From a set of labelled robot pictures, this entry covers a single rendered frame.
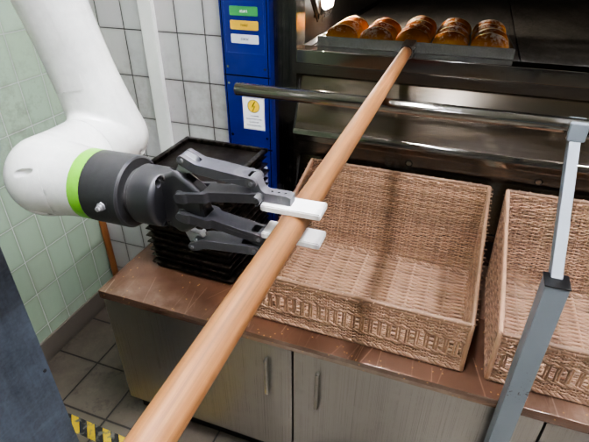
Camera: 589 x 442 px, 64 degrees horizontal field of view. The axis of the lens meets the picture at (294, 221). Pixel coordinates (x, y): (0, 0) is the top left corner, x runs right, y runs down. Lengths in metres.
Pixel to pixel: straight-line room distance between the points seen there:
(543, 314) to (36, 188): 0.84
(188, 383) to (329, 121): 1.20
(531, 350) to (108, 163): 0.82
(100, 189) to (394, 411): 0.96
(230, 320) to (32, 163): 0.37
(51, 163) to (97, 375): 1.50
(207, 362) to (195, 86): 1.35
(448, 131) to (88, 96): 1.00
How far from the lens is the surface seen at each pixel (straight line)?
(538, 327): 1.00
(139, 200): 0.58
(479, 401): 1.23
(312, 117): 1.49
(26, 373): 1.26
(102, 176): 0.60
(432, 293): 1.42
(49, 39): 0.73
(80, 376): 2.10
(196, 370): 0.36
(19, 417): 1.30
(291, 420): 1.50
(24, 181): 0.67
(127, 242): 2.19
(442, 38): 1.46
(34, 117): 1.90
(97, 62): 0.74
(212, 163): 0.54
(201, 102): 1.66
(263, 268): 0.44
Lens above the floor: 1.48
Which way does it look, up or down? 32 degrees down
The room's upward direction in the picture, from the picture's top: straight up
